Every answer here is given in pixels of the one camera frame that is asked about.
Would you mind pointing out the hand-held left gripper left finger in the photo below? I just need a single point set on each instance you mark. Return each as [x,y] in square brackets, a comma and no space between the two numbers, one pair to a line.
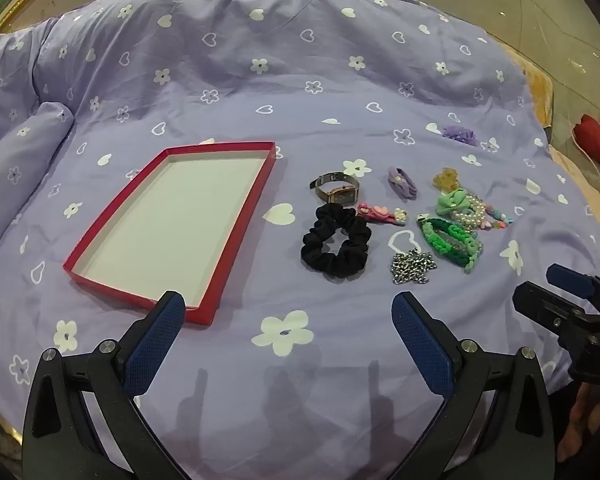
[155,345]

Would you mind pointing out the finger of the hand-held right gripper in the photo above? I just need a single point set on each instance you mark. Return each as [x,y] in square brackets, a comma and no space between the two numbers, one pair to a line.
[545,305]
[570,277]

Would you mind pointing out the rose gold wrist watch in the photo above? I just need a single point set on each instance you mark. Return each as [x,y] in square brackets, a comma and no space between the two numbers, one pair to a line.
[341,195]

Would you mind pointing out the mint green bow hair clip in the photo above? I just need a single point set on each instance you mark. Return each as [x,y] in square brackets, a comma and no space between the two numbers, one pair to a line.
[451,202]

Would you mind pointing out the pink cartoon hair clip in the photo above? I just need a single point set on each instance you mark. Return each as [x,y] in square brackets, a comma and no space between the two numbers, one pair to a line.
[377,212]

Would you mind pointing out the purple bow hair clip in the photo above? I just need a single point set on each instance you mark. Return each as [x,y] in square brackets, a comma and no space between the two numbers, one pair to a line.
[402,182]

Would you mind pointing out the purple flower print blanket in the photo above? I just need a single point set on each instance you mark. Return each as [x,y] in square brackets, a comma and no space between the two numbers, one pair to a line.
[280,85]

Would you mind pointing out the black fabric scrunchie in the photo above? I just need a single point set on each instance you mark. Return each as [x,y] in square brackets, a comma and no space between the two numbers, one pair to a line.
[312,250]

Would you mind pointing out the purple flower scrunchie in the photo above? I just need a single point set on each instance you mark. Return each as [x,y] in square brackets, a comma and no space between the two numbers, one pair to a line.
[460,135]

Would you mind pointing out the red shallow cardboard box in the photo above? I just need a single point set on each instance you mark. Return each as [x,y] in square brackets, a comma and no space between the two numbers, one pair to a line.
[170,230]

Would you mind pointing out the person's right hand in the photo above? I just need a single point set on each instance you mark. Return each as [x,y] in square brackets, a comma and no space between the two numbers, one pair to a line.
[580,420]

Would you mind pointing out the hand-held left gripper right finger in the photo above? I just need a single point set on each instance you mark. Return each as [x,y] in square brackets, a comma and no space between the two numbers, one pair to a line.
[422,345]

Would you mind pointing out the amber bear claw clip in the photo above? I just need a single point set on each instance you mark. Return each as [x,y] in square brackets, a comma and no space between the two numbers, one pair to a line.
[446,181]

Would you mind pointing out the peach cloth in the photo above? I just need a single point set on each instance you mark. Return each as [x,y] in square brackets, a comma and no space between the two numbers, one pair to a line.
[590,195]

